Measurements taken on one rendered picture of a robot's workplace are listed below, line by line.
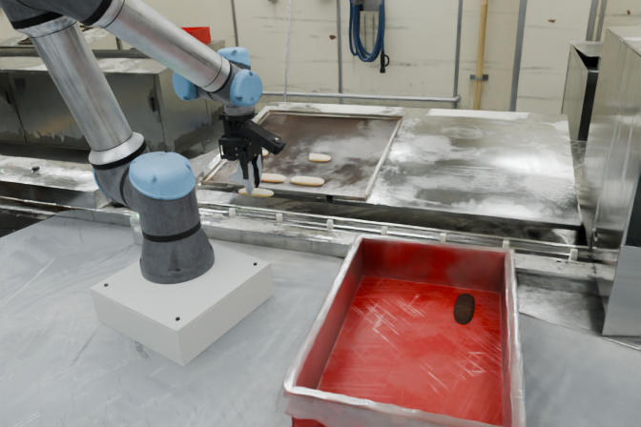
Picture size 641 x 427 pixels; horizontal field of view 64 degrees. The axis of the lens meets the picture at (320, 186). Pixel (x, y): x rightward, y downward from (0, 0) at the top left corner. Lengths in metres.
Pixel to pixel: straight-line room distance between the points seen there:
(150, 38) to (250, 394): 0.62
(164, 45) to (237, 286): 0.47
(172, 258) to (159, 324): 0.14
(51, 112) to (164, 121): 1.10
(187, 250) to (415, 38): 4.07
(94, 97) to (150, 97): 3.01
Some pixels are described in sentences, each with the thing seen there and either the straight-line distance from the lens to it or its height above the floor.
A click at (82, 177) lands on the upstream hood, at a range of 1.67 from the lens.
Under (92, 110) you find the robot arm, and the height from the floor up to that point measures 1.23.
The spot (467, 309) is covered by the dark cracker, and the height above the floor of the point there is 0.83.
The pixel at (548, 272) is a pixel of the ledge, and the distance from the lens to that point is 1.17.
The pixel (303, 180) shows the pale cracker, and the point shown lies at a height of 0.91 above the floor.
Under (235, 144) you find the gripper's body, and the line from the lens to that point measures 1.29.
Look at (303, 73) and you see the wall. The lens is 5.25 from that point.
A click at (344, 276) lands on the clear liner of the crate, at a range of 0.98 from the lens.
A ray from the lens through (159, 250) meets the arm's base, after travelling 1.05.
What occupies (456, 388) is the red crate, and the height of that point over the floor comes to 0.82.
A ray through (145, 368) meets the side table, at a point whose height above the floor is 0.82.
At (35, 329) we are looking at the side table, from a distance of 1.20.
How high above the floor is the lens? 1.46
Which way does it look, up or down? 23 degrees down
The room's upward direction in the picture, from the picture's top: 3 degrees counter-clockwise
